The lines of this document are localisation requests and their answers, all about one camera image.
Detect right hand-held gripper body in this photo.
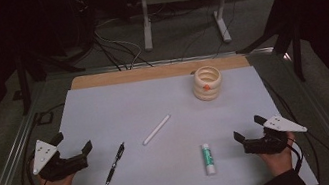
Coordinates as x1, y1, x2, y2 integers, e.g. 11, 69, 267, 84
238, 110, 312, 160

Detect wooden board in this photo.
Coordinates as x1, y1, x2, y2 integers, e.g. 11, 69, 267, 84
68, 47, 251, 97

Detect cream ribbed pen holder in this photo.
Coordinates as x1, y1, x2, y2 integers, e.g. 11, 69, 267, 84
189, 63, 226, 105

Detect metal table frame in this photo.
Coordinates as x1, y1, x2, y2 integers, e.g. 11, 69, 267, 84
0, 28, 329, 185

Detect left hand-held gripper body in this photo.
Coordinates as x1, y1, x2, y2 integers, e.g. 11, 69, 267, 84
27, 131, 92, 185

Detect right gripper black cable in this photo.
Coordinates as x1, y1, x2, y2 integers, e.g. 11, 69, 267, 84
285, 129, 324, 185

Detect person's right hand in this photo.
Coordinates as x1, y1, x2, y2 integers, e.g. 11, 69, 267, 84
254, 131, 302, 180

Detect black pen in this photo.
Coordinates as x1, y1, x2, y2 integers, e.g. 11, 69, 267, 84
97, 141, 132, 185

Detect black tripod stand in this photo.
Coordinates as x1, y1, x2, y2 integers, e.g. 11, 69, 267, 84
226, 0, 313, 93
7, 35, 93, 118

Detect black floor cable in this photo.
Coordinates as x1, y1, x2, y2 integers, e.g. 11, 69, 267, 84
91, 27, 154, 77

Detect white pen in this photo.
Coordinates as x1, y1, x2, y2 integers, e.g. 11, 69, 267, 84
138, 113, 176, 147

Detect white and green glue stick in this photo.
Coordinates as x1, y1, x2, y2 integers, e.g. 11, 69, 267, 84
200, 141, 218, 177

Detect white cable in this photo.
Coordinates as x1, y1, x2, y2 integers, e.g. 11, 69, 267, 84
93, 15, 147, 76

